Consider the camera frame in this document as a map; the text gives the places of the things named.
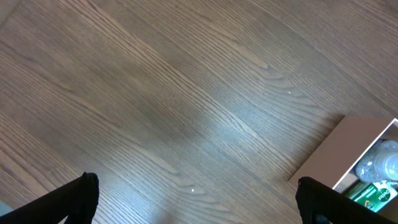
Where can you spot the open white cardboard box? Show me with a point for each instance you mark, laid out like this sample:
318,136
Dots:
333,162

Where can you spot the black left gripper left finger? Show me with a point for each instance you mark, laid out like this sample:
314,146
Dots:
74,202

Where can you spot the clear spray bottle dark liquid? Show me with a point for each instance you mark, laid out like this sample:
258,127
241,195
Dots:
379,163

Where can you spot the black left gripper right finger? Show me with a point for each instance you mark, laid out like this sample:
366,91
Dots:
318,203

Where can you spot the green Dettol soap packet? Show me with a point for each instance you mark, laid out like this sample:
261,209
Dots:
373,196

